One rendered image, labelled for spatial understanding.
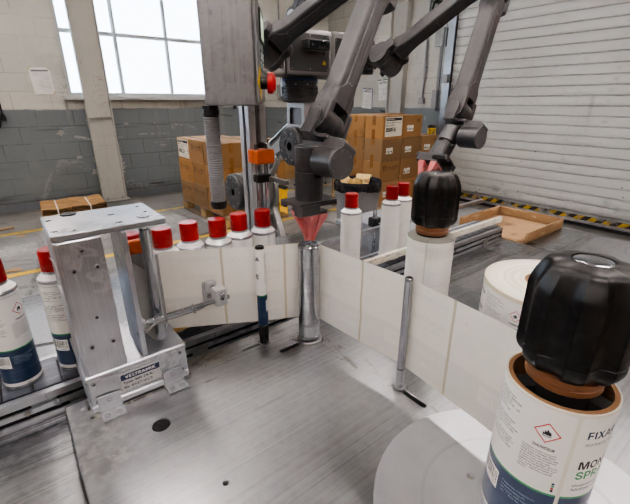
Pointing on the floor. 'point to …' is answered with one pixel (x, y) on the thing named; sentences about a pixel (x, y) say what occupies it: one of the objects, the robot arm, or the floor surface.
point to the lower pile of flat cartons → (72, 205)
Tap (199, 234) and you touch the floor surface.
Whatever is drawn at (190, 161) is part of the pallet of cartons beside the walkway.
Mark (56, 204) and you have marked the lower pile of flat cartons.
